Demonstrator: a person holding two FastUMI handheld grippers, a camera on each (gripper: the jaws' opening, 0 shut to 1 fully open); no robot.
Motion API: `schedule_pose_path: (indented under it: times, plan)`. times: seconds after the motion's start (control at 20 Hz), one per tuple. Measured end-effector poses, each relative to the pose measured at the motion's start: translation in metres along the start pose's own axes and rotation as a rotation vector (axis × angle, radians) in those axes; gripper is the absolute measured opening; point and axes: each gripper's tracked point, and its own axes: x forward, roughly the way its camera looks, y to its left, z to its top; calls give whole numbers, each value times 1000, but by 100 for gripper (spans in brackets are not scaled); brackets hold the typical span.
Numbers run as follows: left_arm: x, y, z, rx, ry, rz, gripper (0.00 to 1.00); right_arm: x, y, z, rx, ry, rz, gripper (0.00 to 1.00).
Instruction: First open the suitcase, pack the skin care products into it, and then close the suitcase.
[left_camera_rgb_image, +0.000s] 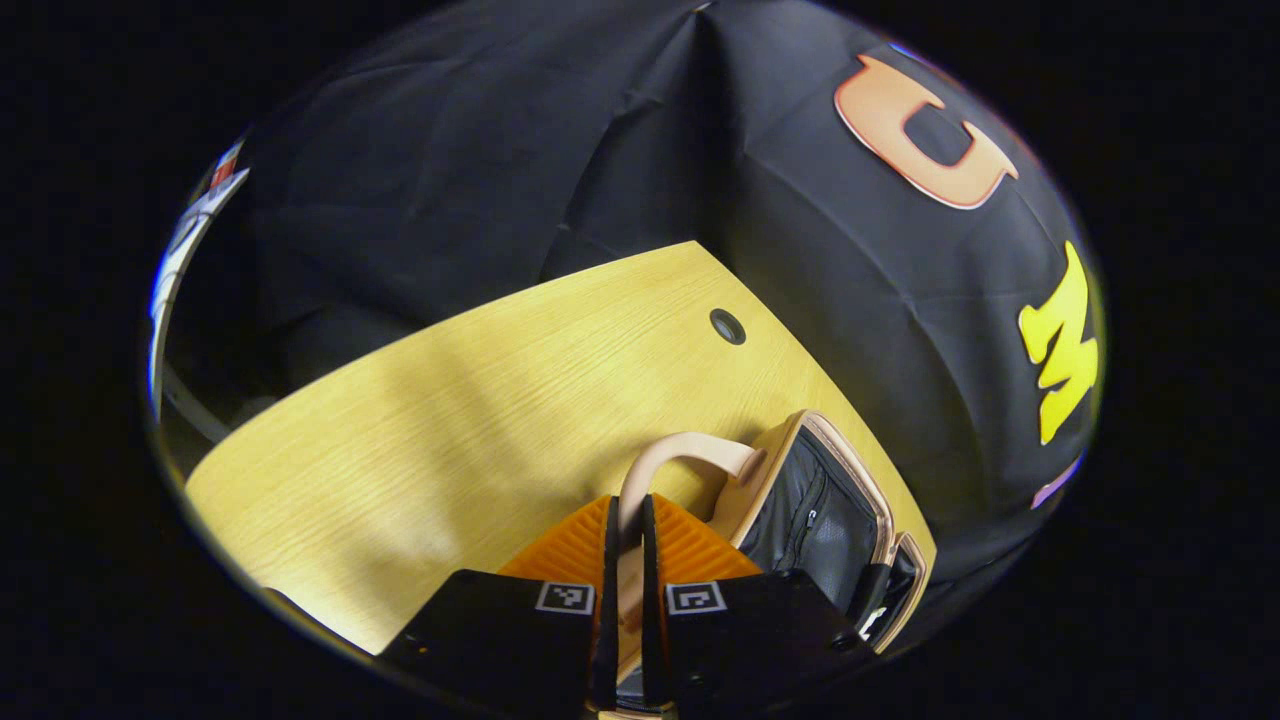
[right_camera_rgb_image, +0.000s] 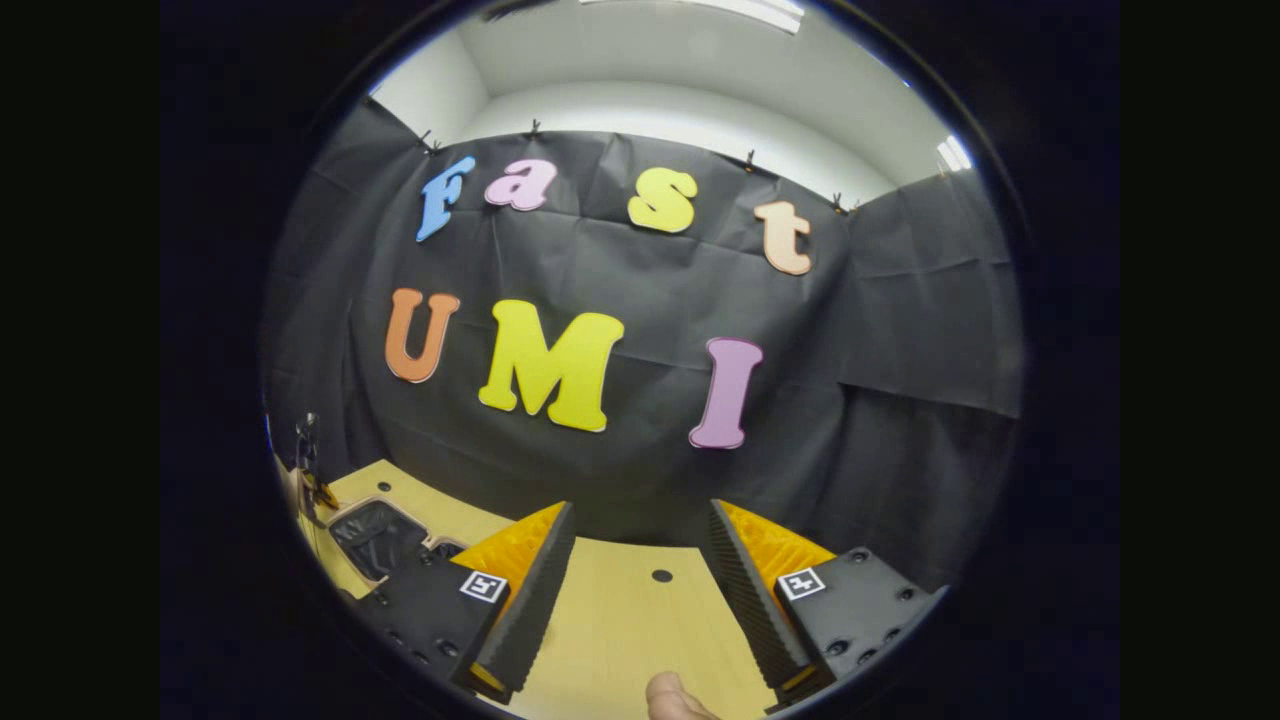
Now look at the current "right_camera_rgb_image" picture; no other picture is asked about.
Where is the black backdrop cloth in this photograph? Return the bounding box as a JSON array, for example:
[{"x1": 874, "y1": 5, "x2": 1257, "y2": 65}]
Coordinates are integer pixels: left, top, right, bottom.
[{"x1": 262, "y1": 95, "x2": 1026, "y2": 593}]

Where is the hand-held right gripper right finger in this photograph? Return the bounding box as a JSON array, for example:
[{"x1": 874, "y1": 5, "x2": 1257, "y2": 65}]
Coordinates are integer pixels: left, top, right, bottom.
[{"x1": 708, "y1": 500, "x2": 947, "y2": 713}]

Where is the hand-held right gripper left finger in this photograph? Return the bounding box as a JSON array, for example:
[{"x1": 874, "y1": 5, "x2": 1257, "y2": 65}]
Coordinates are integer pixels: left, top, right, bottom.
[{"x1": 358, "y1": 502, "x2": 577, "y2": 706}]

